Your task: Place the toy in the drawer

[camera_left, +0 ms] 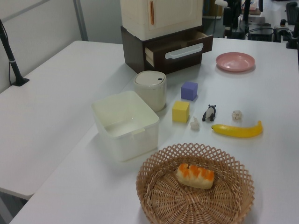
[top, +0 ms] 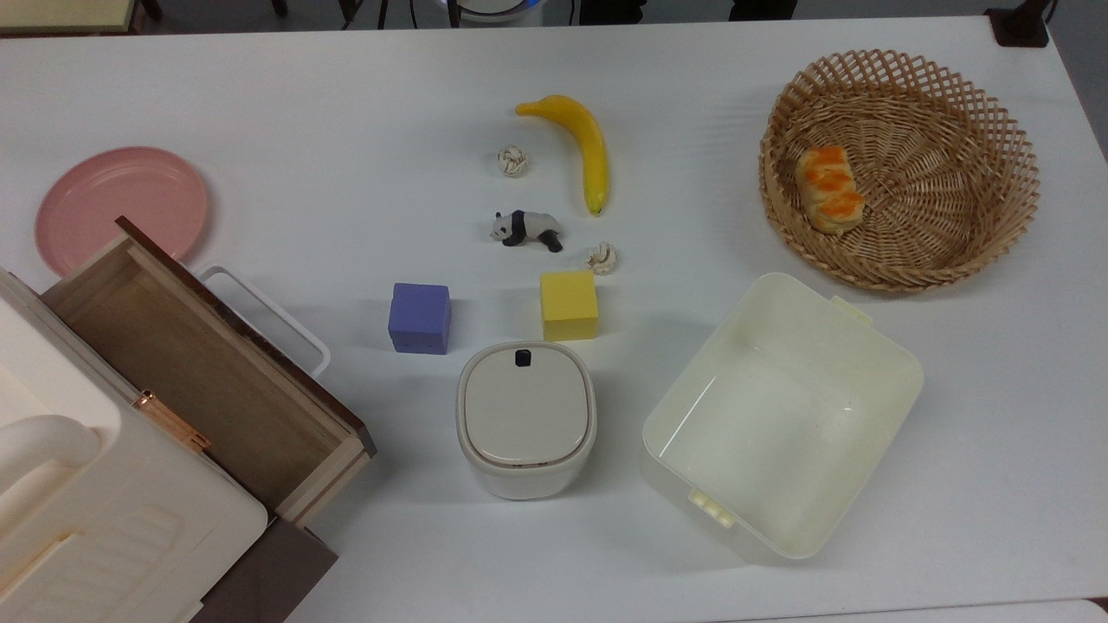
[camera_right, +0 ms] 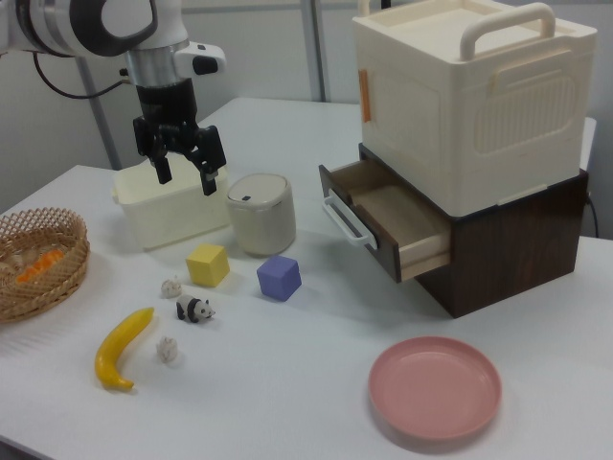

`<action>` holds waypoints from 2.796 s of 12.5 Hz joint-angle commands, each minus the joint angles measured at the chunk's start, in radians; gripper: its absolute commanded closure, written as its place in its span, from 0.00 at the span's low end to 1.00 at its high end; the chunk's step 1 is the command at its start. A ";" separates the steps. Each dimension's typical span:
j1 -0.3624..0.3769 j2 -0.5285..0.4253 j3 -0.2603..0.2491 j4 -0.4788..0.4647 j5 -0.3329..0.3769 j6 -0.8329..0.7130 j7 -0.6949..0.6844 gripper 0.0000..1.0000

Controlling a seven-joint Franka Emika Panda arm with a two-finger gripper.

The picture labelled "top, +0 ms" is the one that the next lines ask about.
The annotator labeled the black and white panda toy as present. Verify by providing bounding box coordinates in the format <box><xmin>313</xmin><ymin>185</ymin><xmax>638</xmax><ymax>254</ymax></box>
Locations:
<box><xmin>490</xmin><ymin>209</ymin><xmax>564</xmax><ymax>254</ymax></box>

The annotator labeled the yellow toy banana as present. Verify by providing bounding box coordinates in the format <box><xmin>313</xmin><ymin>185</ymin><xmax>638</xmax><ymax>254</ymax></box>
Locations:
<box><xmin>515</xmin><ymin>94</ymin><xmax>610</xmax><ymax>216</ymax></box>

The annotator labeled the orange topped toy bread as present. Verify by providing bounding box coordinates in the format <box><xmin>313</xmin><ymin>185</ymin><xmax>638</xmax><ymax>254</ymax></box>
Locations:
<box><xmin>795</xmin><ymin>145</ymin><xmax>866</xmax><ymax>235</ymax></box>

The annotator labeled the wooden drawer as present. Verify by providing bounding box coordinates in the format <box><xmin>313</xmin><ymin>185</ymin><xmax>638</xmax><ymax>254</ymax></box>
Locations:
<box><xmin>41</xmin><ymin>216</ymin><xmax>377</xmax><ymax>529</ymax></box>

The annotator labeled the yellow foam cube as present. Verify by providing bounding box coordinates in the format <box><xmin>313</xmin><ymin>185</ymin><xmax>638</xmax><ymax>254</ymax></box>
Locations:
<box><xmin>540</xmin><ymin>271</ymin><xmax>600</xmax><ymax>343</ymax></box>

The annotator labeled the cream lidded trash can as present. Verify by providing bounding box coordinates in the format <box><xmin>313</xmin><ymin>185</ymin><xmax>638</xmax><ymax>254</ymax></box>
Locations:
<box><xmin>456</xmin><ymin>341</ymin><xmax>598</xmax><ymax>501</ymax></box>

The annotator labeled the purple foam cube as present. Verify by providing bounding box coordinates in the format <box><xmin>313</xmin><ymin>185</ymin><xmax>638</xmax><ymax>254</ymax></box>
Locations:
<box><xmin>388</xmin><ymin>282</ymin><xmax>453</xmax><ymax>356</ymax></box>

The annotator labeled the cream plastic open bin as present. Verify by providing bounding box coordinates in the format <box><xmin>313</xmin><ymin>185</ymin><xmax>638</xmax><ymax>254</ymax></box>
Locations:
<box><xmin>641</xmin><ymin>273</ymin><xmax>925</xmax><ymax>565</ymax></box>

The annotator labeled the dark brown wooden cabinet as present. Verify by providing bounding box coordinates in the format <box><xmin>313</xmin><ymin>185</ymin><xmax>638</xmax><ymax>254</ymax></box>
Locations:
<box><xmin>190</xmin><ymin>515</ymin><xmax>340</xmax><ymax>623</ymax></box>

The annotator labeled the woven wicker basket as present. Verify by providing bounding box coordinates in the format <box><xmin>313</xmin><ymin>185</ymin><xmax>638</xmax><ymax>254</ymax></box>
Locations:
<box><xmin>759</xmin><ymin>49</ymin><xmax>1040</xmax><ymax>293</ymax></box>

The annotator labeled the pink plastic plate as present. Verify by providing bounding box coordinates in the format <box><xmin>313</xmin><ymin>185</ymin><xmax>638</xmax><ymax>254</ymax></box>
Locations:
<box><xmin>35</xmin><ymin>146</ymin><xmax>209</xmax><ymax>278</ymax></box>

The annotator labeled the black table clamp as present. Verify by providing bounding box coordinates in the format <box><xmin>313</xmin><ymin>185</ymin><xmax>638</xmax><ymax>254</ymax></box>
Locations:
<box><xmin>985</xmin><ymin>0</ymin><xmax>1059</xmax><ymax>48</ymax></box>

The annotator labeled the pale yellow side table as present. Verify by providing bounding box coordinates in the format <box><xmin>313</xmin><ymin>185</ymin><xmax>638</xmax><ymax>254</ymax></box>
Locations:
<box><xmin>0</xmin><ymin>0</ymin><xmax>144</xmax><ymax>37</ymax></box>

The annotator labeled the white drawer handle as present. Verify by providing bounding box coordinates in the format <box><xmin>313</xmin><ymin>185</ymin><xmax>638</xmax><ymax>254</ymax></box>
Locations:
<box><xmin>197</xmin><ymin>264</ymin><xmax>332</xmax><ymax>379</ymax></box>

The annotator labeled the cream storage box with handle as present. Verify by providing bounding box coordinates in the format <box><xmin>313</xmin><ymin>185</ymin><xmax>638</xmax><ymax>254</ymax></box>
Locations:
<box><xmin>0</xmin><ymin>267</ymin><xmax>269</xmax><ymax>623</ymax></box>

